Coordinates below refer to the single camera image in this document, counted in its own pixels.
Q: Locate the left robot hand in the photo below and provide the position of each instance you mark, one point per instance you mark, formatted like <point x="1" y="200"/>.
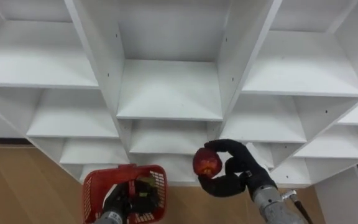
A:
<point x="121" y="199"/>

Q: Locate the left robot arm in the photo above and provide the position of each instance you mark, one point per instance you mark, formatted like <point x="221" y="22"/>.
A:
<point x="109" y="218"/>

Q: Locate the red plastic basket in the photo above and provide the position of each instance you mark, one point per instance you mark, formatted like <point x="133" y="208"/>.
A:
<point x="94" y="184"/>

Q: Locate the green yellow soft toy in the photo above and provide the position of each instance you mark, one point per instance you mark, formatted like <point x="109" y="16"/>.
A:
<point x="148" y="183"/>

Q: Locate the white cube shelf unit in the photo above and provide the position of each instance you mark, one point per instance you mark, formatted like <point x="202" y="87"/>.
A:
<point x="169" y="93"/>

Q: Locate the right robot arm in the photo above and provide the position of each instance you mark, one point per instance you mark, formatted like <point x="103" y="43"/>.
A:
<point x="273" y="208"/>

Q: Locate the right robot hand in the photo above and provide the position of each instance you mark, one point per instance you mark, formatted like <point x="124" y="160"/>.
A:
<point x="241" y="161"/>

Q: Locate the white cabinet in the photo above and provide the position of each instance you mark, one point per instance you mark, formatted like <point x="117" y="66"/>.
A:
<point x="340" y="202"/>

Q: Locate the red apple soft toy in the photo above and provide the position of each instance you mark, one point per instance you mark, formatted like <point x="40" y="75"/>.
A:
<point x="207" y="163"/>

